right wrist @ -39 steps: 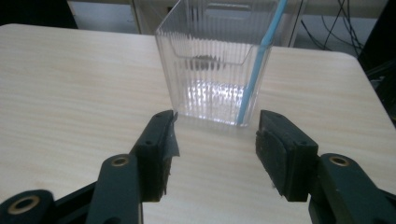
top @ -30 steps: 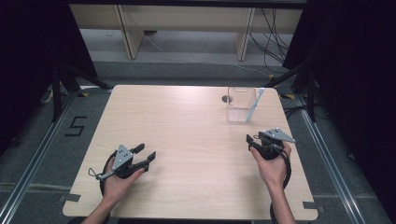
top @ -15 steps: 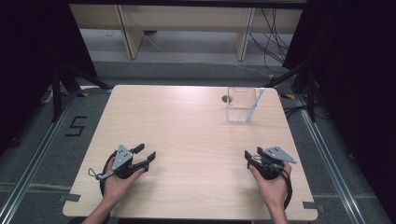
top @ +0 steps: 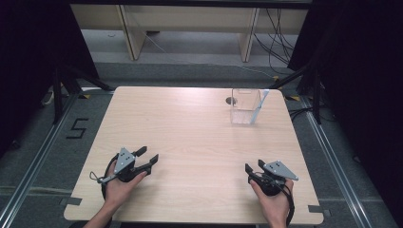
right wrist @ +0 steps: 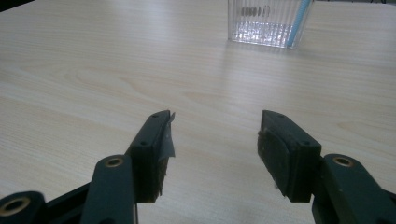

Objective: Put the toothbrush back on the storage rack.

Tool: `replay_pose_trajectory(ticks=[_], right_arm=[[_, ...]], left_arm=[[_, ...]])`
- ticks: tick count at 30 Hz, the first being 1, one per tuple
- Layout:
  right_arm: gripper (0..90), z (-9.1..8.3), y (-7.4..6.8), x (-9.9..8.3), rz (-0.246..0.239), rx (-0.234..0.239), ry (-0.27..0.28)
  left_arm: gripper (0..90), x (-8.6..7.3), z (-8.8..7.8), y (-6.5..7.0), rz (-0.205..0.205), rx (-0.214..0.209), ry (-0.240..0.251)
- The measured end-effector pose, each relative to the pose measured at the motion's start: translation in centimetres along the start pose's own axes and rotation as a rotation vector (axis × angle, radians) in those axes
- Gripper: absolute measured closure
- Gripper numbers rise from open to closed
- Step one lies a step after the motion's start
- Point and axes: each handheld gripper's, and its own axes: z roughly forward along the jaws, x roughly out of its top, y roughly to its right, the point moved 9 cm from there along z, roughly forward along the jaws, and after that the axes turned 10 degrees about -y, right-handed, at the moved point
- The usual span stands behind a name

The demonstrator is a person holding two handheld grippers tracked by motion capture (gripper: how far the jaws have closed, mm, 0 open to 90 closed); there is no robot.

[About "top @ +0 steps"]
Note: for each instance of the black metal stand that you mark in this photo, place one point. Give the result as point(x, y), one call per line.
point(316, 95)
point(57, 95)

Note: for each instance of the clear plastic box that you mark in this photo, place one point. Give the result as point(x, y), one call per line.
point(244, 107)

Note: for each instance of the yellow black floor tape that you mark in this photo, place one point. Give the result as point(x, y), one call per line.
point(293, 98)

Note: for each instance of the dark curtain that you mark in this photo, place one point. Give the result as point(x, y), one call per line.
point(364, 79)
point(28, 63)

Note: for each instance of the grey tape piece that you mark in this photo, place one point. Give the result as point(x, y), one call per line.
point(71, 201)
point(318, 209)

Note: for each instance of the person's right hand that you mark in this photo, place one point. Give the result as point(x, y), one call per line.
point(275, 205)

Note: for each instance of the light blue toothbrush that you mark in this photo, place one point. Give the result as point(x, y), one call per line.
point(258, 107)

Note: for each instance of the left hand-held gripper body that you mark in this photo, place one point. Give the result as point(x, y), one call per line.
point(124, 161)

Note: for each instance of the person's left hand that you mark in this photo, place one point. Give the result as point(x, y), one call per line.
point(118, 191)

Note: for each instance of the metal floor rail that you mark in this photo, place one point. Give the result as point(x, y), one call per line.
point(335, 164)
point(34, 161)

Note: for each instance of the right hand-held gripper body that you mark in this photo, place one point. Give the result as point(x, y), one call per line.
point(278, 171)

